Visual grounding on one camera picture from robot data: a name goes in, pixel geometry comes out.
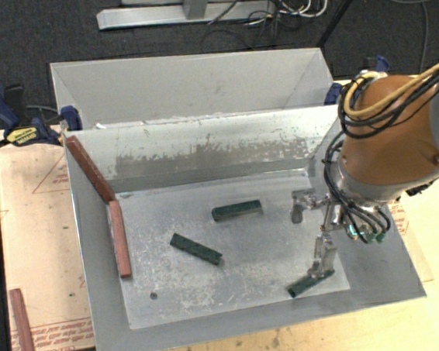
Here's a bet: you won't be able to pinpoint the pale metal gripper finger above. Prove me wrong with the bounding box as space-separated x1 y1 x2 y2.
288 187 322 225
303 232 342 280

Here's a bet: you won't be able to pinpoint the dark green flat block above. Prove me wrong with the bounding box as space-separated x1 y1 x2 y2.
210 198 265 224
168 228 225 272
285 269 339 300

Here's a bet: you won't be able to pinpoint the grey metal bin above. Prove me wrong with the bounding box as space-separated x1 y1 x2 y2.
50 26 431 351

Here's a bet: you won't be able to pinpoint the red-brown flat block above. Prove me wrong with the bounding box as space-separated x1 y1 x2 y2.
107 199 133 280
64 131 117 208
9 287 38 351

